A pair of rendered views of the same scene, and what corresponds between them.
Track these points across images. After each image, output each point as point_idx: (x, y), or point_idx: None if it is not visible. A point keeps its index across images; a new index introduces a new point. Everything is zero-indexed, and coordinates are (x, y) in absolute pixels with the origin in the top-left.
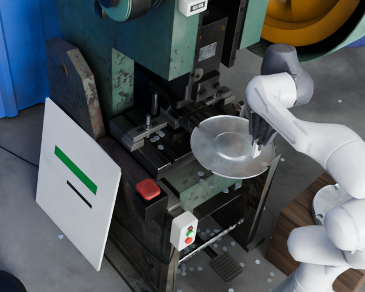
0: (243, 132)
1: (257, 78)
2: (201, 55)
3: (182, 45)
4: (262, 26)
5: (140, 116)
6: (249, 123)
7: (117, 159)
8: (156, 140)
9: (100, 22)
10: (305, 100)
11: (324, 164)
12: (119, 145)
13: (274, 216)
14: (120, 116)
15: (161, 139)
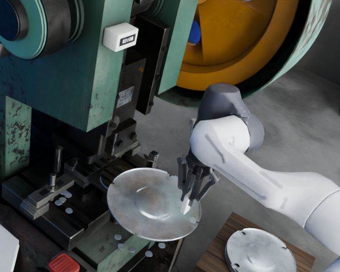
0: (163, 185)
1: (206, 123)
2: (119, 101)
3: (104, 88)
4: (179, 69)
5: (39, 176)
6: (179, 176)
7: (14, 230)
8: (63, 203)
9: None
10: (256, 146)
11: (305, 221)
12: (15, 212)
13: (178, 267)
14: (14, 177)
15: (68, 201)
